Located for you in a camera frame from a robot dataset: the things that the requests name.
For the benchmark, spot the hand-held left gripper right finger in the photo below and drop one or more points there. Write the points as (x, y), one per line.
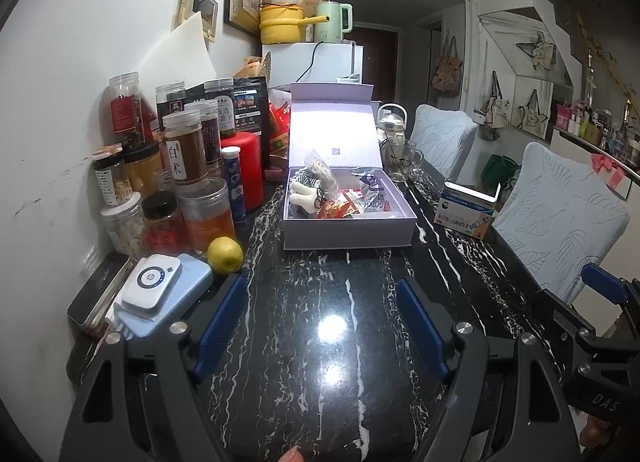
(422, 332)

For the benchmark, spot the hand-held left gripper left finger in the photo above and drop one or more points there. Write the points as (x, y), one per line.
(220, 322)

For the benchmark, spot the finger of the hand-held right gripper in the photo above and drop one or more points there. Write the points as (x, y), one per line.
(565, 317)
(605, 284)

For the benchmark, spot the lavender gift box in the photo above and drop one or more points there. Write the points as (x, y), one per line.
(350, 232)

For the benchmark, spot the long red snack packet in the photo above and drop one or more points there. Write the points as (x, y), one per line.
(387, 207)

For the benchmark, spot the purple and white snack packet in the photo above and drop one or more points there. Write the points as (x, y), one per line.
(372, 192)

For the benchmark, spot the red and gold candy packet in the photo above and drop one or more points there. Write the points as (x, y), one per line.
(334, 209)

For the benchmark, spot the white plush with checkered cloth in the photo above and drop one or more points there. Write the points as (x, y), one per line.
(307, 197)

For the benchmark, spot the person's right hand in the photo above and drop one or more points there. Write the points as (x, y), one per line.
(597, 434)

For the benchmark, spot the person's left hand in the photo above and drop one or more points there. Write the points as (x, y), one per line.
(292, 456)

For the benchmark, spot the light blue case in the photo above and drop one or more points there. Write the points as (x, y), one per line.
(192, 282)

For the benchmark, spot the yellow lemon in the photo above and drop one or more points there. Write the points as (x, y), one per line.
(225, 255)

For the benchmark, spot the chair with light blue cover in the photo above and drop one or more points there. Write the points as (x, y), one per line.
(442, 139)
(560, 222)

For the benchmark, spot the white power bank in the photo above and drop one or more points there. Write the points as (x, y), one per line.
(150, 284)

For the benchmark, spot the clear-lid jar orange contents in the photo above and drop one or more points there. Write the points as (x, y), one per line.
(207, 219)

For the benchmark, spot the black-lid jar red contents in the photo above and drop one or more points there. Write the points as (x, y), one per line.
(162, 227)

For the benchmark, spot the pink cloth ribbon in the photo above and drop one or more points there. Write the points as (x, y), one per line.
(605, 164)

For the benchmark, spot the white and blue medicine box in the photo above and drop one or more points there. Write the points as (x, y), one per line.
(465, 214)

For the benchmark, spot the dark metal tin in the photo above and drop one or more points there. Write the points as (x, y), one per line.
(95, 289)

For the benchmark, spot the clear jar of white pieces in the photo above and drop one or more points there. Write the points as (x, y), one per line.
(122, 229)

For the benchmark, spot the blue tablet tube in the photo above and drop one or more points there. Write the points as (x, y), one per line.
(234, 187)

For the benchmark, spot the red cylinder container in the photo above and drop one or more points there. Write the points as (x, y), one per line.
(250, 171)

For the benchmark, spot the green bag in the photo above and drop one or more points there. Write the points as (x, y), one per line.
(500, 171)

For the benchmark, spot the row of small bottles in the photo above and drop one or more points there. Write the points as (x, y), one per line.
(600, 129)

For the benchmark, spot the black-lid jar yellow contents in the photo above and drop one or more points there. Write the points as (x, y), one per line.
(145, 169)

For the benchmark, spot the glass mug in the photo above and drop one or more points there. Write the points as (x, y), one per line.
(402, 161)

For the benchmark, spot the brown powder jar white label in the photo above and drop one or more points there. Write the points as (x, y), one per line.
(185, 151)

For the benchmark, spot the orange-lid jar of nuts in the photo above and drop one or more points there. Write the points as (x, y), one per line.
(112, 179)

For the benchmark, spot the white tote bag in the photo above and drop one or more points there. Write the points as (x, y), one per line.
(495, 104)
(535, 116)

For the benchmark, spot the jar of dark contents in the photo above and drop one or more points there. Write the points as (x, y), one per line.
(211, 134)

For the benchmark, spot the red gift packaging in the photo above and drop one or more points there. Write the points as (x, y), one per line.
(280, 136)

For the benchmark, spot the black printed pouch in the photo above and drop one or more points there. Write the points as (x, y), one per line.
(250, 106)

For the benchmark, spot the tall jar of red fruit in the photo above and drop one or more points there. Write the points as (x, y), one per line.
(127, 111)

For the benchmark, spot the woven straw item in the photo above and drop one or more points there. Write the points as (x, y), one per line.
(255, 66)

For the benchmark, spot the brown printed tote bag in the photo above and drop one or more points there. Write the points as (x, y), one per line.
(446, 74)

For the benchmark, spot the white mini fridge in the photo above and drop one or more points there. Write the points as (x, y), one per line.
(285, 64)

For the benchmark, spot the white board sheet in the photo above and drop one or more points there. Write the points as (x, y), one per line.
(180, 56)

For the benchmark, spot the dark wooden door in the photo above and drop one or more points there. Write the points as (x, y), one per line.
(382, 61)

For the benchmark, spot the yellow cooking pot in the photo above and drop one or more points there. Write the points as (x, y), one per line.
(280, 24)

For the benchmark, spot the pale green electric kettle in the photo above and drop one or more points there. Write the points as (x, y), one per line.
(330, 21)

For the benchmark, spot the small wooden wall frame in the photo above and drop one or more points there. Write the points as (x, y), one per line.
(200, 6)

